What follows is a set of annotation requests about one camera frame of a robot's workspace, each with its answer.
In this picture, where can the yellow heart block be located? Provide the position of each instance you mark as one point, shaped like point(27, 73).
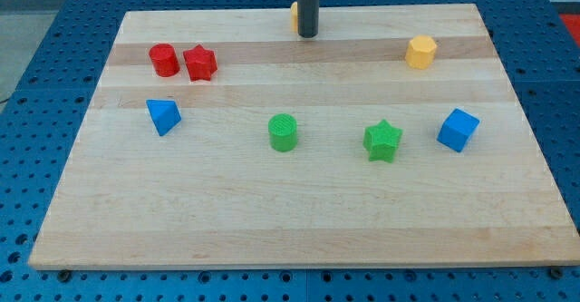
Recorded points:
point(294, 16)

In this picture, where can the green cylinder block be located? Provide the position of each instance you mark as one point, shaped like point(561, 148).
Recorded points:
point(282, 130)

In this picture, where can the red cylinder block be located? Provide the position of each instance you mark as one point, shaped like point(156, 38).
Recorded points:
point(164, 60)

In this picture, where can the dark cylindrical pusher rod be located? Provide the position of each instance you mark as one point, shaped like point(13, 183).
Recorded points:
point(307, 18)

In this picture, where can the blue cube block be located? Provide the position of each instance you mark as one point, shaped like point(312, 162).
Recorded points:
point(456, 130)

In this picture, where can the blue triangle block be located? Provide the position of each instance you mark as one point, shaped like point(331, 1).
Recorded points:
point(164, 114)

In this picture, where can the yellow hexagon block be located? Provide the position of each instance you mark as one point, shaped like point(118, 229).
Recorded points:
point(420, 52)

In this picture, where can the green star block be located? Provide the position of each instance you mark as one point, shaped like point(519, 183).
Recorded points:
point(382, 141)

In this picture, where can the red star block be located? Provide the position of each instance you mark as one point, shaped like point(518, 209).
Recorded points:
point(201, 63)

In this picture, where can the wooden board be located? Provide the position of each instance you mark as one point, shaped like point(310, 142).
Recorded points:
point(213, 194)

